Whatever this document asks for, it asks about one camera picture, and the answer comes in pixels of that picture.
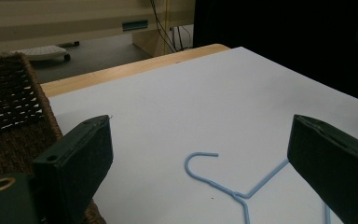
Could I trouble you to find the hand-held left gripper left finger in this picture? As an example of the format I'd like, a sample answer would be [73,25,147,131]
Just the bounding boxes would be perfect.
[32,115,115,224]

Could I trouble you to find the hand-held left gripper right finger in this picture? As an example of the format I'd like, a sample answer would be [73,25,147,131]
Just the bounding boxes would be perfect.
[286,114,358,224]

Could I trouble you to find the white sheet table cover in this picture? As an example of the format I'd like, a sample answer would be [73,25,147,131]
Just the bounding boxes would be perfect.
[48,46,358,224]

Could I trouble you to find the white device on far desk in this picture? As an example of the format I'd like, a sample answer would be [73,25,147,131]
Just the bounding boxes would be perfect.
[10,45,72,63]

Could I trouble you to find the black cables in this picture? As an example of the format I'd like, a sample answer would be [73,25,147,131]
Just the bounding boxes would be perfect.
[148,0,194,53]

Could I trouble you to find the beige cabinet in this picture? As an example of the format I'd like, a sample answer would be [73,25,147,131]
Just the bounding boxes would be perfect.
[0,0,197,58]

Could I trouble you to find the brown woven wicker basket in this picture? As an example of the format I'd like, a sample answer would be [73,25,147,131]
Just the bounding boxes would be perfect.
[0,51,107,224]

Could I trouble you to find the light blue wire hanger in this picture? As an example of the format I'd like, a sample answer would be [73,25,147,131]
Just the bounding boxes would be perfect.
[184,151,332,224]

